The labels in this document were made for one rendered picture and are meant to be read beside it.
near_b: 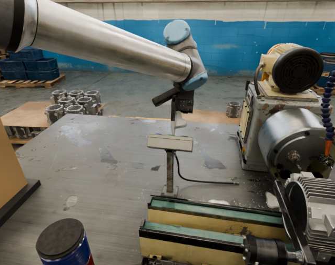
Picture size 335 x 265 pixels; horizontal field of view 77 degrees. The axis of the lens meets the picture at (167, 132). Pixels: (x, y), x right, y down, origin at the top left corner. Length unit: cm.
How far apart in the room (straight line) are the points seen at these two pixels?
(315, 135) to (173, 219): 54
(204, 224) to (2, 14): 72
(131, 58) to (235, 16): 555
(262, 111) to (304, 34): 552
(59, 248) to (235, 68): 602
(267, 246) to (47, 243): 43
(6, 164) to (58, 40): 68
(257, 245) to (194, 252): 23
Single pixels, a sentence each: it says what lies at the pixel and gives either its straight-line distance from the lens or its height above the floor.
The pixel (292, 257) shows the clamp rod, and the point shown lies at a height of 102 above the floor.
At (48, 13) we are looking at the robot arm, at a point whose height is 148.
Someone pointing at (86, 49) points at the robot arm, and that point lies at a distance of 48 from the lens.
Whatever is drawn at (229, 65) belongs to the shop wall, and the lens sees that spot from 614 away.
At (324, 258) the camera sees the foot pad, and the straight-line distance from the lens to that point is 70.
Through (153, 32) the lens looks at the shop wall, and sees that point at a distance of 612.
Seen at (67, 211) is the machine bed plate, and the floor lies 80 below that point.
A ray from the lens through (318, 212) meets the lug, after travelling 62.
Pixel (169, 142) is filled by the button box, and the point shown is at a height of 107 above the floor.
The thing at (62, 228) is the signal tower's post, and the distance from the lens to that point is 36.
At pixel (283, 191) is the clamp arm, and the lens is 72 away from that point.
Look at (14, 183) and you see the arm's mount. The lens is 108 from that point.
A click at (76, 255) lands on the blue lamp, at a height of 120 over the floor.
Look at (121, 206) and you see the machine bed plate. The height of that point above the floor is 80.
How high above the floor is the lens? 148
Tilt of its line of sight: 29 degrees down
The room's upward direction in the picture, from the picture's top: straight up
